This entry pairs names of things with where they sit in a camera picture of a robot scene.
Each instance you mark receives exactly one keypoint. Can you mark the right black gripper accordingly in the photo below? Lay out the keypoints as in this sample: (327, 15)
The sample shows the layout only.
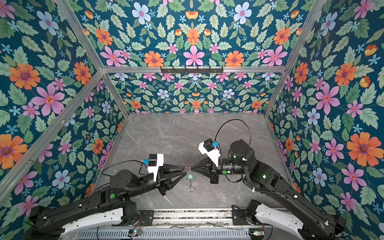
(210, 167)

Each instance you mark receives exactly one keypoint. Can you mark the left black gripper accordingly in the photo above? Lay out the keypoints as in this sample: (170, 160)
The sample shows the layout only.
(163, 178)

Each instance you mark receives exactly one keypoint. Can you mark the keyring with coloured keys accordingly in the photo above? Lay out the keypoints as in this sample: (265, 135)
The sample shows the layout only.
(190, 179)

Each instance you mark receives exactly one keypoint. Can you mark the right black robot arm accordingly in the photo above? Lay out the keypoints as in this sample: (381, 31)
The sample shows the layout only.
(302, 218)

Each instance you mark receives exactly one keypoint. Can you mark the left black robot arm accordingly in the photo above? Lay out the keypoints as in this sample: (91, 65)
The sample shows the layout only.
(111, 204)

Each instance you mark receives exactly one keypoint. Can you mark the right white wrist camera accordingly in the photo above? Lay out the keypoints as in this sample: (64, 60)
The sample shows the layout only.
(211, 149)

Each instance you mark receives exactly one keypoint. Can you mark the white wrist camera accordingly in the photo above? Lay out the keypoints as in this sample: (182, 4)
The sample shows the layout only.
(155, 162)
(211, 149)

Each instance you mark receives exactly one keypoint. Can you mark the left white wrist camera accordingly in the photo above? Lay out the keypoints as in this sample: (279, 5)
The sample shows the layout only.
(155, 162)

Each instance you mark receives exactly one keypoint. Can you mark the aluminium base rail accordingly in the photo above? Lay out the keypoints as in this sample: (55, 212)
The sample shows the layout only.
(192, 217)

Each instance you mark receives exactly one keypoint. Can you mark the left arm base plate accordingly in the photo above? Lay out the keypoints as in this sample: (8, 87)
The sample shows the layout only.
(141, 217)

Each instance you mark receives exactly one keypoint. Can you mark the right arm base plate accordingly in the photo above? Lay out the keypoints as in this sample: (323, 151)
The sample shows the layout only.
(247, 216)

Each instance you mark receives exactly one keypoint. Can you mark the black hook rail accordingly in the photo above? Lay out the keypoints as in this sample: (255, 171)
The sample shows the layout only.
(192, 70)

